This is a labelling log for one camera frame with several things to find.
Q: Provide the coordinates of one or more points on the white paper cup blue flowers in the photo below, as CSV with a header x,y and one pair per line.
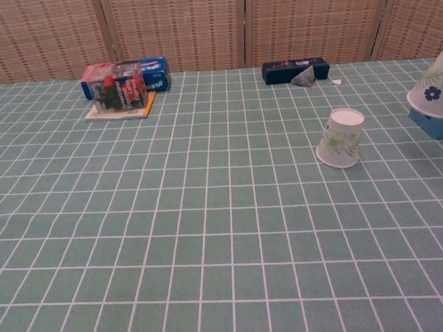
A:
x,y
434,81

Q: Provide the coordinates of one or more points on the light blue cardboard box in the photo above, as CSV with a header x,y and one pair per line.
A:
x,y
435,127

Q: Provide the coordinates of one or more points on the white tea bag tag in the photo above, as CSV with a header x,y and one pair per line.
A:
x,y
337,81

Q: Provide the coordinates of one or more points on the grey pyramid tea bag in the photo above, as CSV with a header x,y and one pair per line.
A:
x,y
304,78

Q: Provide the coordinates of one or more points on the white paper cup green flowers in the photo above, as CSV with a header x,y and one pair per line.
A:
x,y
340,140

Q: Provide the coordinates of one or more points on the long dark blue box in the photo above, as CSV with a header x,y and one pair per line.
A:
x,y
276,74

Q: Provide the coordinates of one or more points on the bamboo folding screen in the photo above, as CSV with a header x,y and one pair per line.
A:
x,y
179,25

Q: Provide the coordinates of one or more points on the green grid tablecloth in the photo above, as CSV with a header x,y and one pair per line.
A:
x,y
209,212

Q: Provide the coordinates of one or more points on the yellow-edged book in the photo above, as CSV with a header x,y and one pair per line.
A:
x,y
143,112

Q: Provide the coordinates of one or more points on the clear box of coffee capsules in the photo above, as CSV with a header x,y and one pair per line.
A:
x,y
121,91

